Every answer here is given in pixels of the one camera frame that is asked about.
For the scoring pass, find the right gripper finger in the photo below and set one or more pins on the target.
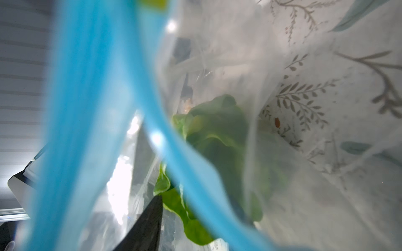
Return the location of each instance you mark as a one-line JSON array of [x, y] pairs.
[[145, 234]]

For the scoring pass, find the chinese cabbage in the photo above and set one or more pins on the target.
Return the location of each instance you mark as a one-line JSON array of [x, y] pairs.
[[217, 130]]

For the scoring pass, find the clear zip-top bag blue seal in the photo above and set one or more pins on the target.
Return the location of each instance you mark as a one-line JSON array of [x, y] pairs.
[[319, 82]]

